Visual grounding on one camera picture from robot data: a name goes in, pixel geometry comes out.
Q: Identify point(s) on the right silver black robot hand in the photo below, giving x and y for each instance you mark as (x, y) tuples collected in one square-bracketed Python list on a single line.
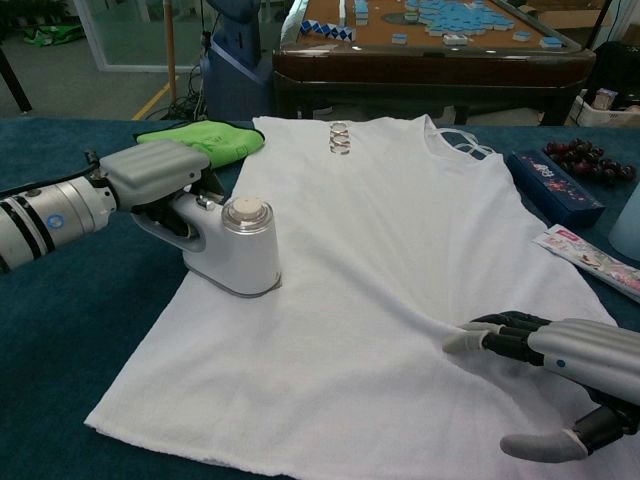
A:
[(600, 355)]

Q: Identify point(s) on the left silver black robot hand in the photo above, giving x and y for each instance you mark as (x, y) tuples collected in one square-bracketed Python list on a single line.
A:
[(155, 170)]

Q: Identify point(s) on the white handheld steam iron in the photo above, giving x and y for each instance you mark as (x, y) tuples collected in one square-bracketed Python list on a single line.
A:
[(250, 255)]

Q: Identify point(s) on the white sleeveless shirt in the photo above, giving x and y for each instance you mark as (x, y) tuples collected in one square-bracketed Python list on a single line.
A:
[(400, 225)]

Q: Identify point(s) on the green microfibre cloth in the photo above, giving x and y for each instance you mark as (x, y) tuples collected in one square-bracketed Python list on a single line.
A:
[(225, 140)]

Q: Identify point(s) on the pink white snack packet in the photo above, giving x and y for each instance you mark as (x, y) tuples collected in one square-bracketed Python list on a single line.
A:
[(575, 250)]

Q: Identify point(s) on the wooden pole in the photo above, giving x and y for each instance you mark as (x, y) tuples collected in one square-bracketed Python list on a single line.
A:
[(171, 50)]

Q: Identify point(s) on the white framed glass partition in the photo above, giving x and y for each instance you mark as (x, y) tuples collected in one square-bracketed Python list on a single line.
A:
[(97, 40)]

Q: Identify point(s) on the black slanted table leg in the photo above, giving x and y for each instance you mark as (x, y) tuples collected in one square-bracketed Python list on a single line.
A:
[(15, 80)]

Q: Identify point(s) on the green bag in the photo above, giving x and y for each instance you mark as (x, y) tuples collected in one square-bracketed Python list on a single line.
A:
[(50, 36)]

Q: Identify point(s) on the dark blue printed carton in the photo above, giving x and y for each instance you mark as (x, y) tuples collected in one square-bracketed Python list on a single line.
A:
[(550, 185)]

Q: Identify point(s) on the dark red grape bunch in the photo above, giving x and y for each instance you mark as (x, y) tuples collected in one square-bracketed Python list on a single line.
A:
[(585, 160)]

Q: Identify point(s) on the blue white snake puzzle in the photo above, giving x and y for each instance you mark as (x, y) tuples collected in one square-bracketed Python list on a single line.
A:
[(325, 29)]

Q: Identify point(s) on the dark teal table cloth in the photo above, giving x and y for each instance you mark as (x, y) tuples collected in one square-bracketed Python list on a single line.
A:
[(50, 375)]

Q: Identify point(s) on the white storage box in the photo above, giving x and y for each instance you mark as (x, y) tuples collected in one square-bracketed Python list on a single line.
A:
[(600, 117)]

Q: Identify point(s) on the stack of blue mahjong tiles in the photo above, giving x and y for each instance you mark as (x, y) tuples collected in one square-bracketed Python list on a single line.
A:
[(362, 12)]

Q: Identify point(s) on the blue mahjong tile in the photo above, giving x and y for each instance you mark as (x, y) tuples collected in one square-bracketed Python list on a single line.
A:
[(400, 39), (550, 43), (521, 36)]

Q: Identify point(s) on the brown mahjong table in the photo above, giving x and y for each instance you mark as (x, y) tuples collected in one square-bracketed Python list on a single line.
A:
[(425, 65)]

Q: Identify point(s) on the white face mahjong tile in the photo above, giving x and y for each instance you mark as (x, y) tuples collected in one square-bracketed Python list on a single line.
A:
[(456, 40)]

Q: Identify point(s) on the heap of blue mahjong tiles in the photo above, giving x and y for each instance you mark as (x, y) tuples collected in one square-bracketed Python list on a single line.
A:
[(450, 17)]

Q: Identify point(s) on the brown cardboard box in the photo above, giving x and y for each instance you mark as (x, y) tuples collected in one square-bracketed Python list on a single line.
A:
[(560, 15)]

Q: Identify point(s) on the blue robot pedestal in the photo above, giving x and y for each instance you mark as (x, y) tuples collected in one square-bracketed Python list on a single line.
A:
[(230, 75)]

